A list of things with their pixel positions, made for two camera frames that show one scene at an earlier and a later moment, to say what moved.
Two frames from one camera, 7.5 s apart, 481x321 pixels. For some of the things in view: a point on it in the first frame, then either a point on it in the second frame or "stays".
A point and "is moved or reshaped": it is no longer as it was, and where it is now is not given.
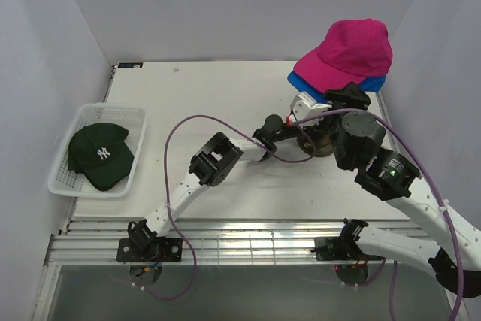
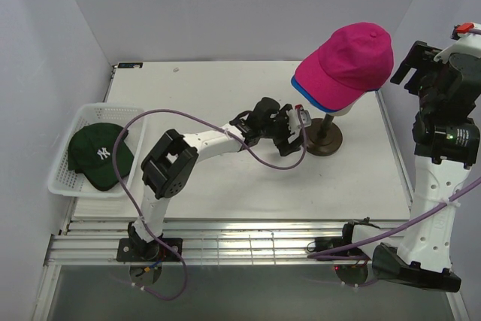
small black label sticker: [130, 65] stays
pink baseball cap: [349, 51] is moved or reshaped
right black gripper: [351, 94] → [421, 56]
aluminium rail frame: [251, 242] stays
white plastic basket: [131, 117] stays
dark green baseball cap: [99, 152] stays
